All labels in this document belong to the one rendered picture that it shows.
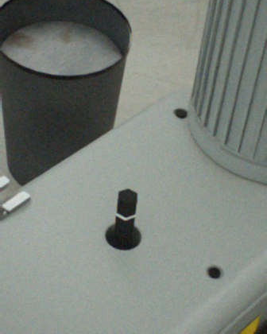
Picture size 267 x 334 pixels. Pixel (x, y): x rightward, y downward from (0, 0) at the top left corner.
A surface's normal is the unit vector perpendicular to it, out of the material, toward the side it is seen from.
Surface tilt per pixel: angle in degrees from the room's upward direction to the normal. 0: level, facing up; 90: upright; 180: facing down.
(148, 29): 0
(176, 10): 0
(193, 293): 0
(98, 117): 94
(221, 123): 90
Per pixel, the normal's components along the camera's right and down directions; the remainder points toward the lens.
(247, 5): -0.79, 0.38
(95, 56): 0.09, -0.71
